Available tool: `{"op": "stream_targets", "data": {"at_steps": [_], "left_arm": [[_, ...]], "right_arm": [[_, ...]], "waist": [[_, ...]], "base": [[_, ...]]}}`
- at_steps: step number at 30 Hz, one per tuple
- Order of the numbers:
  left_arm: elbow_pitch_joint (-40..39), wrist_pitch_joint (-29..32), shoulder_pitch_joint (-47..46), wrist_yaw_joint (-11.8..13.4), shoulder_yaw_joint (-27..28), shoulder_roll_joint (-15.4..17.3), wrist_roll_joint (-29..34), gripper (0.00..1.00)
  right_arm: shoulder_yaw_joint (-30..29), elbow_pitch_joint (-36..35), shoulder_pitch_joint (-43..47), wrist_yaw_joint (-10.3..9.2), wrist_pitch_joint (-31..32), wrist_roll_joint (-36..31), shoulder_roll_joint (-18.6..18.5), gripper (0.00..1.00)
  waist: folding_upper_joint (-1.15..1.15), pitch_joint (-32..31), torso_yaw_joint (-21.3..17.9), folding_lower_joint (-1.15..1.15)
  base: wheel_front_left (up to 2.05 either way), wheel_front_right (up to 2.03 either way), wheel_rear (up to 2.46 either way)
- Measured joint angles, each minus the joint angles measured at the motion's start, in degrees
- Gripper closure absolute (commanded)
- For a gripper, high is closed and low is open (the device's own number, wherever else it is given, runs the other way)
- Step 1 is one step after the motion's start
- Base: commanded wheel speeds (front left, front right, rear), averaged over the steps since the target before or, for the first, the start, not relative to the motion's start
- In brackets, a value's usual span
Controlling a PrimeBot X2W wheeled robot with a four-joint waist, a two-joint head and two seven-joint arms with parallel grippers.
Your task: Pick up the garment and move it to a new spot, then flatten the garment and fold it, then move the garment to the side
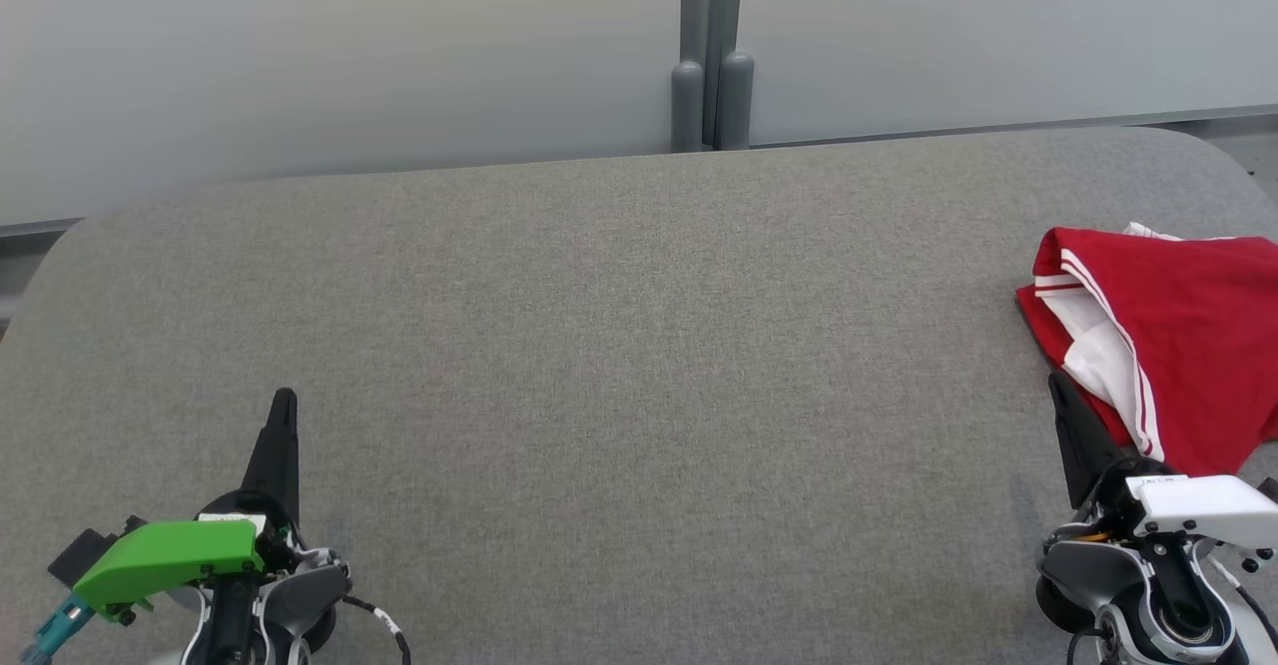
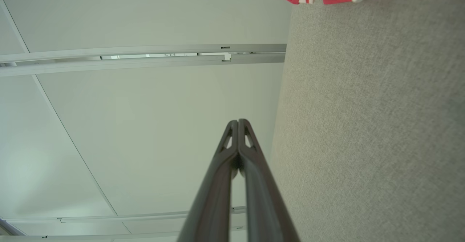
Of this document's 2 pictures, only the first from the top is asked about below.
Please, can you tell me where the red and white basketball jersey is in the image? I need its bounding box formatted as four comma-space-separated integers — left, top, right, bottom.
1028, 222, 1278, 479

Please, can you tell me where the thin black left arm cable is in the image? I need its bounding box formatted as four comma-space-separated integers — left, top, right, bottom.
342, 593, 413, 665

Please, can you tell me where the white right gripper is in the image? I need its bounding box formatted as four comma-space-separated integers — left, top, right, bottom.
1047, 371, 1278, 553

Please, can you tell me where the grey partition post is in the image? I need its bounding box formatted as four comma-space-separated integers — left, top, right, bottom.
707, 0, 756, 152
670, 0, 712, 154

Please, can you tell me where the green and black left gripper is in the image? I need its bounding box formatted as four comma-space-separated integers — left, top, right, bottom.
73, 387, 303, 613

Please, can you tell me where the left camera cable teal plug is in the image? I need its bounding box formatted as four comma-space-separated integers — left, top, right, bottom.
18, 592, 98, 665

